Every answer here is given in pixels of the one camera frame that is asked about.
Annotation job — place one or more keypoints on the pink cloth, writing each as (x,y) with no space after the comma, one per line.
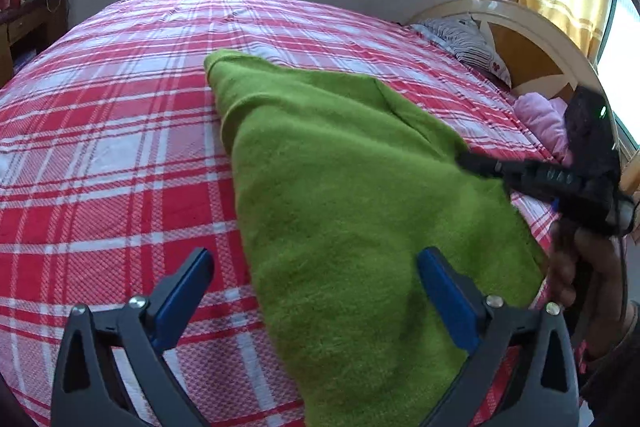
(540,122)

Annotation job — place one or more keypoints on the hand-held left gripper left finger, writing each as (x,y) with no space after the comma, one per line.
(182,302)

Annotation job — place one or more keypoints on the red plaid bed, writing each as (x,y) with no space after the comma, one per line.
(110,147)

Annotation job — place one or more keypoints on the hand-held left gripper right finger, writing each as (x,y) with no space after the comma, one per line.
(447,302)

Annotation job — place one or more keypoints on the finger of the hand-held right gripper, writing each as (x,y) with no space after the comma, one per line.
(520,177)

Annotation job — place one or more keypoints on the cream wooden headboard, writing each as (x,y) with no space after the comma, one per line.
(530,52)

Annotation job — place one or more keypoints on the grey striped pillow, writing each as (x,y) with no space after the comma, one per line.
(465,44)

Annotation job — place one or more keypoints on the person's right forearm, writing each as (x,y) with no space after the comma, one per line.
(617,382)

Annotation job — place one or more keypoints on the brown wooden desk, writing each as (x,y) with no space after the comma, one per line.
(30,29)

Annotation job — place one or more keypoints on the green orange striped knit sweater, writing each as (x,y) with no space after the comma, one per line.
(340,217)

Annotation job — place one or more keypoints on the person's right hand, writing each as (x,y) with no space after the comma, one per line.
(600,277)

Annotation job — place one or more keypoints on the bright side window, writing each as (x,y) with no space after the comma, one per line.
(625,62)

